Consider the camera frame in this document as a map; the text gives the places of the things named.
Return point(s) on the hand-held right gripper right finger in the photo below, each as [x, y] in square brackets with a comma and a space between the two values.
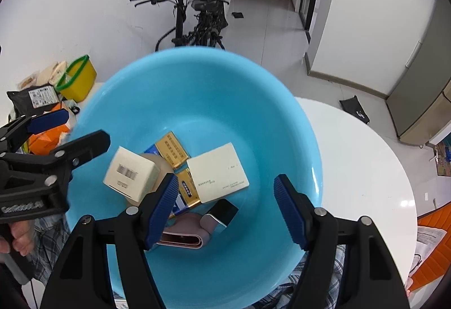
[289, 214]

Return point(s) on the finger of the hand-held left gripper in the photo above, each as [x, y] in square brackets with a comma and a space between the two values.
[47, 120]
[84, 147]

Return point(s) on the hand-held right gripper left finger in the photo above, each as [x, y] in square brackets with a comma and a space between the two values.
[164, 210]

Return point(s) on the tan round wooden block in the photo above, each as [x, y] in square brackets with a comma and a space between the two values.
[161, 168]

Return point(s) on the cream box with barcode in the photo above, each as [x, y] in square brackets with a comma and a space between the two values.
[130, 171]

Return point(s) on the blue plastic basin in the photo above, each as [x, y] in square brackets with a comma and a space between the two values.
[218, 101]

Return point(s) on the person's left hand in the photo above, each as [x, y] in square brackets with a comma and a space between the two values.
[21, 240]

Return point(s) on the orange box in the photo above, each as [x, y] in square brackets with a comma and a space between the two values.
[42, 143]

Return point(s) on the pink wallet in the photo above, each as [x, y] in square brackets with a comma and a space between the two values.
[186, 228]

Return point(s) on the gold battery pack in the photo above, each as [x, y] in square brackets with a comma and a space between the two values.
[186, 189]

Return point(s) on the black package white label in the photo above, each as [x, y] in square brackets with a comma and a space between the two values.
[21, 97]

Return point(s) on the beige snack packets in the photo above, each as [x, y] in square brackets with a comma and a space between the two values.
[49, 74]

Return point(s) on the plaid clothing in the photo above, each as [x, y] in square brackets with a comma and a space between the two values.
[49, 242]

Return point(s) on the yellow basket green rim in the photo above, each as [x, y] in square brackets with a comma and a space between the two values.
[82, 81]

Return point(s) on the black glossy case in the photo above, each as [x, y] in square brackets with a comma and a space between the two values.
[223, 212]

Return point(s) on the white flat box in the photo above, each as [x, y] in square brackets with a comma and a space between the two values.
[216, 171]

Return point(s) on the black bag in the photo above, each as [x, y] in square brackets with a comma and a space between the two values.
[354, 110]

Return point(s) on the white printed papers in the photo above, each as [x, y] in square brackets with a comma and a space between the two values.
[428, 236]

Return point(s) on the orange chair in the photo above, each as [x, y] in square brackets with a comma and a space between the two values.
[437, 219]

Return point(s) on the black bicycle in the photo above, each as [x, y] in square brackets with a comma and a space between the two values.
[181, 20]

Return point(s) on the grey refrigerator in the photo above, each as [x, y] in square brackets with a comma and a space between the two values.
[419, 94]

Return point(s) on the small black floor mat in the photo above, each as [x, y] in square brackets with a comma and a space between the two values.
[237, 14]

